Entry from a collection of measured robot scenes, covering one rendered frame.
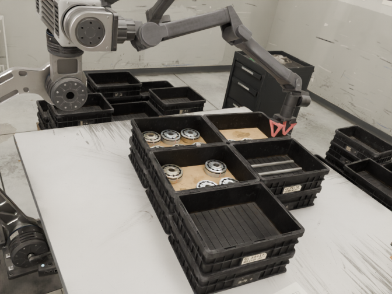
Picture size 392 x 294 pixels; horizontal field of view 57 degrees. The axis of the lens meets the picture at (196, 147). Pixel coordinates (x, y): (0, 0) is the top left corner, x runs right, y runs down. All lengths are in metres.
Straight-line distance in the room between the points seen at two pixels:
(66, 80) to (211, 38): 4.02
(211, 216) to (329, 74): 4.04
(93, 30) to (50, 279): 1.23
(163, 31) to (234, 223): 0.76
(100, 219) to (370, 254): 1.17
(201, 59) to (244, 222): 4.12
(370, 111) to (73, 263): 4.17
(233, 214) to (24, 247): 0.98
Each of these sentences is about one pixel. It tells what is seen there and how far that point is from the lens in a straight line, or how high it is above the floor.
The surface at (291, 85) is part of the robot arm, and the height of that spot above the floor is 1.26.
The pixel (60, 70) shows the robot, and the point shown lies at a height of 1.22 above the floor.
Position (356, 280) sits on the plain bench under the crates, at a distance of 1.64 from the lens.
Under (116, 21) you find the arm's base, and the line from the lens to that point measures 1.20.
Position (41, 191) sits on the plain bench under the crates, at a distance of 1.70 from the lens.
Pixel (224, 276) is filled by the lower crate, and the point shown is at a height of 0.80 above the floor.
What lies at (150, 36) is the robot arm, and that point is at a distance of 1.24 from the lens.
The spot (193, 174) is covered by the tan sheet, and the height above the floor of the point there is 0.83.
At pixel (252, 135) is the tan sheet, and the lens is 2.08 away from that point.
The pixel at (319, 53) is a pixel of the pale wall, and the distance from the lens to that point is 5.35.
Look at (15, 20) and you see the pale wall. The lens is 4.36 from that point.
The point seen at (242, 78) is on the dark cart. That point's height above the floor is 0.70.
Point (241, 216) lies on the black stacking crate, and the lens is 1.47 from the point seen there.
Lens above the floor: 1.77
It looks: 31 degrees down
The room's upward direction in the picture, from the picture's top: 11 degrees clockwise
